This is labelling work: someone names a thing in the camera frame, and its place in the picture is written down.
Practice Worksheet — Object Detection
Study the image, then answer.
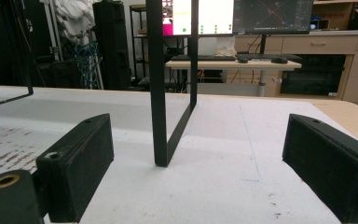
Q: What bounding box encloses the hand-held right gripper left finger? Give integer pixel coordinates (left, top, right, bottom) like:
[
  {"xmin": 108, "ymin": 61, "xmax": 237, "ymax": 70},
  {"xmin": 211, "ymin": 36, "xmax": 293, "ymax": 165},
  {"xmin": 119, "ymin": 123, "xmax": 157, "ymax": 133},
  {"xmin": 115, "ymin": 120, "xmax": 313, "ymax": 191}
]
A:
[{"xmin": 35, "ymin": 113, "xmax": 116, "ymax": 224}]

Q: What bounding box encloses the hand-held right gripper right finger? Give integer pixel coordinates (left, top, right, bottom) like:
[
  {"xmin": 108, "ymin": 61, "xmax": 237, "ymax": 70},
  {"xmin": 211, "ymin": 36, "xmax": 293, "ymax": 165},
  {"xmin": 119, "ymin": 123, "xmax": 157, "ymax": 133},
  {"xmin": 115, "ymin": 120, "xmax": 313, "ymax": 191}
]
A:
[{"xmin": 282, "ymin": 113, "xmax": 358, "ymax": 224}]

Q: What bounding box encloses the light wooden table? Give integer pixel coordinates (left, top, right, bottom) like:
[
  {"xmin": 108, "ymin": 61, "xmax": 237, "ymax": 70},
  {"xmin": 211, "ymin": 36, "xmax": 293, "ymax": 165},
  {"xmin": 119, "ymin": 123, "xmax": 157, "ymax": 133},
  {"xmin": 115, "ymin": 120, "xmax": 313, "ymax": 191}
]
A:
[{"xmin": 0, "ymin": 84, "xmax": 358, "ymax": 151}]

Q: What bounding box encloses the black shelf riser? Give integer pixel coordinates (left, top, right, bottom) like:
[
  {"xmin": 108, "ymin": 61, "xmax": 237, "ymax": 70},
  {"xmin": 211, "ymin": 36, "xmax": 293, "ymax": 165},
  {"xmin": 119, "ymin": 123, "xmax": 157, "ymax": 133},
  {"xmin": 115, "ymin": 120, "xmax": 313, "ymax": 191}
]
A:
[{"xmin": 0, "ymin": 0, "xmax": 200, "ymax": 168}]

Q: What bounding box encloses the white foam board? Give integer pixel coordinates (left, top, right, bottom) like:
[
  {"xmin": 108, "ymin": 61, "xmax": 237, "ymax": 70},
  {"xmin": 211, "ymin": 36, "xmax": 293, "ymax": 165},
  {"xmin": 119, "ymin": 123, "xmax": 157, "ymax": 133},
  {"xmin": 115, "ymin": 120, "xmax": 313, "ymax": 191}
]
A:
[{"xmin": 0, "ymin": 85, "xmax": 358, "ymax": 224}]

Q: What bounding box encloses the wooden drawer cabinet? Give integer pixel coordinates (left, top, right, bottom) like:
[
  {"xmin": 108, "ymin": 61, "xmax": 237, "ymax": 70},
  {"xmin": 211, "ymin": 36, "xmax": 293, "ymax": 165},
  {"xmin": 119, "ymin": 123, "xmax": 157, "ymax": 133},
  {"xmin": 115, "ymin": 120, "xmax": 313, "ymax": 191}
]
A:
[{"xmin": 226, "ymin": 29, "xmax": 358, "ymax": 105}]

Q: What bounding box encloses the tall black case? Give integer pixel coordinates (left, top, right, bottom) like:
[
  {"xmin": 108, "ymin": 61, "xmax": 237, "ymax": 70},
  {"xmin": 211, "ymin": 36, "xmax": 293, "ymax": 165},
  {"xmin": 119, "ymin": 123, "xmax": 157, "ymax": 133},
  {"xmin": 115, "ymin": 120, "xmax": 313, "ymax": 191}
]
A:
[{"xmin": 91, "ymin": 0, "xmax": 132, "ymax": 91}]

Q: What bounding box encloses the black keyboard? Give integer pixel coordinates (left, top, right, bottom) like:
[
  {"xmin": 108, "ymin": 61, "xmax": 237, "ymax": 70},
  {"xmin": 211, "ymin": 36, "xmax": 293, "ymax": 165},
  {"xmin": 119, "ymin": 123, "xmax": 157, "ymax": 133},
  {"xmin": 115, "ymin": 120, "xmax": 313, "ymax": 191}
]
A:
[
  {"xmin": 235, "ymin": 52, "xmax": 303, "ymax": 63},
  {"xmin": 171, "ymin": 54, "xmax": 238, "ymax": 63}
]

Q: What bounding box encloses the metal stand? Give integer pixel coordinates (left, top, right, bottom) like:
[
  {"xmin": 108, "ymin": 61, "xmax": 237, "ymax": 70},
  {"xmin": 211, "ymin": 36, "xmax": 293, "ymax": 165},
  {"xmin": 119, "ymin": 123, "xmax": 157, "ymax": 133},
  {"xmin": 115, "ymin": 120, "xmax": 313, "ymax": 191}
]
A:
[{"xmin": 40, "ymin": 0, "xmax": 63, "ymax": 63}]

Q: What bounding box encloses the white-legged wooden desk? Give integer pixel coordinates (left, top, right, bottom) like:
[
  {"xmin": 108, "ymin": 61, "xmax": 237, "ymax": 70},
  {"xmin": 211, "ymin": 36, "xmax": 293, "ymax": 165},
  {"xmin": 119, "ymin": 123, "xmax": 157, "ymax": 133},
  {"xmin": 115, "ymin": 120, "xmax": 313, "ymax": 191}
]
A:
[{"xmin": 164, "ymin": 59, "xmax": 303, "ymax": 98}]

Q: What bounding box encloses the cardboard box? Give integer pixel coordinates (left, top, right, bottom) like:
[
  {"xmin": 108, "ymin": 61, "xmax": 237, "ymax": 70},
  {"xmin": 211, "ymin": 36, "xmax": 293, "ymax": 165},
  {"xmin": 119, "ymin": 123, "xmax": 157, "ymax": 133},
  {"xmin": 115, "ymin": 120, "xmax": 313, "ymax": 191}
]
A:
[{"xmin": 310, "ymin": 0, "xmax": 358, "ymax": 31}]

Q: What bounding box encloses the monitor with dark screen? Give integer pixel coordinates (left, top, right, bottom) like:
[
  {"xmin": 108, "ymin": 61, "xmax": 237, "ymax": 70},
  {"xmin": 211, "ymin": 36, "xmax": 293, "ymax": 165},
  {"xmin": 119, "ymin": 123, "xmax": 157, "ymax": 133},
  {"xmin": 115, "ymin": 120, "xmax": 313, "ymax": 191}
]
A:
[{"xmin": 233, "ymin": 0, "xmax": 315, "ymax": 56}]

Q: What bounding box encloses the monitor with white screen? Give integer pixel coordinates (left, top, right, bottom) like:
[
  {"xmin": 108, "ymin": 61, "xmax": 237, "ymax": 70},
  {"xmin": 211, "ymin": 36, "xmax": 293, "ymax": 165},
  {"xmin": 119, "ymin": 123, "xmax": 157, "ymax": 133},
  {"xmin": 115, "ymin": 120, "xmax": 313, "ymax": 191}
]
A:
[{"xmin": 161, "ymin": 0, "xmax": 235, "ymax": 37}]

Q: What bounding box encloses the blue cable bundle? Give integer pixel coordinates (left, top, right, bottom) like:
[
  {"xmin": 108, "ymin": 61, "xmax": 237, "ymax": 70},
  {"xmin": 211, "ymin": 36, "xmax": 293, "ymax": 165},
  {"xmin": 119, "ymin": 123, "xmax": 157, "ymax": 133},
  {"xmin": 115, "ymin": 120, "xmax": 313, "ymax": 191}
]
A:
[{"xmin": 74, "ymin": 41, "xmax": 103, "ymax": 91}]

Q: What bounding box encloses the black wire rack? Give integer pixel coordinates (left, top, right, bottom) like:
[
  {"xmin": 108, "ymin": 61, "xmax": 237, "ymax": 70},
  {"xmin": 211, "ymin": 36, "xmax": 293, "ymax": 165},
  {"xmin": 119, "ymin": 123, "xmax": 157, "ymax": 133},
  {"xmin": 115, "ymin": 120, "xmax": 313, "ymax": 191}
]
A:
[{"xmin": 129, "ymin": 4, "xmax": 150, "ymax": 86}]

